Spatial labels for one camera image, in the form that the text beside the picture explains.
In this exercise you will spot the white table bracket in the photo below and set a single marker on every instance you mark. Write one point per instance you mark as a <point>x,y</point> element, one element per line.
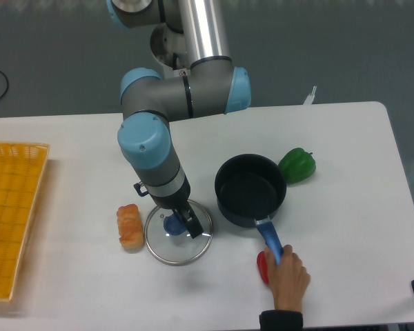
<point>311,97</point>

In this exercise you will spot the red bell pepper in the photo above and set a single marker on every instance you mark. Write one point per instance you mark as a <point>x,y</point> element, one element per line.
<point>262,267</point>

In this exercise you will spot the yellow woven basket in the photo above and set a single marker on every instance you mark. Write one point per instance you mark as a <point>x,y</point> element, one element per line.
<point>22,168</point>

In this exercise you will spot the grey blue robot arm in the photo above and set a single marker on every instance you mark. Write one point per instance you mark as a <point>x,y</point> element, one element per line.
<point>213,85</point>

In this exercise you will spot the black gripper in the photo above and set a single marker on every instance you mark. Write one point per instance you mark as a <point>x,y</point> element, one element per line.
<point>175,202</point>

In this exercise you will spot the black saucepan blue handle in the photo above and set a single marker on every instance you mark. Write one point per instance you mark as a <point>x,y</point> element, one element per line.
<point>250,190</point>

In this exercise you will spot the bare human hand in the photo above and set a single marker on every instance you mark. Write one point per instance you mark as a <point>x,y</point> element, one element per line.
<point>288,280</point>

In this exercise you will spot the glass lid blue knob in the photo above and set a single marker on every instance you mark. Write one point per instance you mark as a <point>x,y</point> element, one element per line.
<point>170,243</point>

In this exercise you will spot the green bell pepper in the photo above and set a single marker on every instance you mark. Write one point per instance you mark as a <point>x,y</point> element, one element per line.
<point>297,165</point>

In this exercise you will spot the orange bread loaf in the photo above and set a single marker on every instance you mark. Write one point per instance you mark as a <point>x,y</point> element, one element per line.
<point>131,236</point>

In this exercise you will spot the black sleeved forearm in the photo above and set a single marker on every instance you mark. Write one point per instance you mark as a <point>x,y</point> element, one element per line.
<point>281,320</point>

